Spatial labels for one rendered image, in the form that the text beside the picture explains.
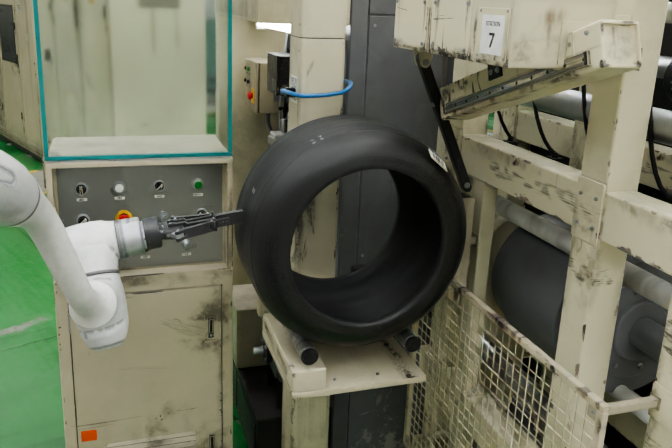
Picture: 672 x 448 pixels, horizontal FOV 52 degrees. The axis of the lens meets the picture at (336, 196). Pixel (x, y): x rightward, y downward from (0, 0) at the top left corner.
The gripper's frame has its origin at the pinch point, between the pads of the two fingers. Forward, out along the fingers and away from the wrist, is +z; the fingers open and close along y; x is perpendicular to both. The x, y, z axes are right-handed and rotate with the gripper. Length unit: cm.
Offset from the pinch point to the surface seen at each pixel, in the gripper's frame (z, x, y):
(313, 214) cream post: 27.4, 12.5, 25.6
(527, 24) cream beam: 60, -41, -36
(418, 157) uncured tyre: 45.4, -10.2, -11.6
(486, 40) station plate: 55, -38, -28
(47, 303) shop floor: -83, 114, 242
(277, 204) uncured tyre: 10.2, -4.8, -10.6
